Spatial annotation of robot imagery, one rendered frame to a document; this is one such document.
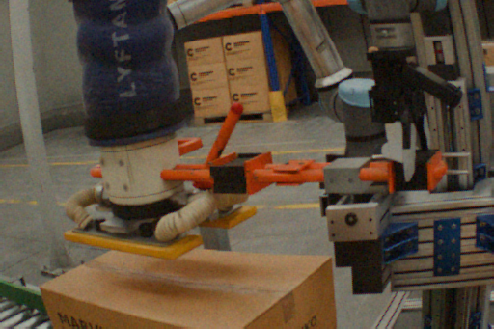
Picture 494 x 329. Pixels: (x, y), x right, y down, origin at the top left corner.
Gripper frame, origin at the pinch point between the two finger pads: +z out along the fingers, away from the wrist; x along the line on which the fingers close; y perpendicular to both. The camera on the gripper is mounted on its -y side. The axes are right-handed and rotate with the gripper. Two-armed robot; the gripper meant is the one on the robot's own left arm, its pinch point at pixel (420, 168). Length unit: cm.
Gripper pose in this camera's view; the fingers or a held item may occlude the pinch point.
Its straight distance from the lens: 109.2
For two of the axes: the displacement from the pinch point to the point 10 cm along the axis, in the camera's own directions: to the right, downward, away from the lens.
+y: -8.2, 0.2, 5.8
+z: 1.5, 9.7, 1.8
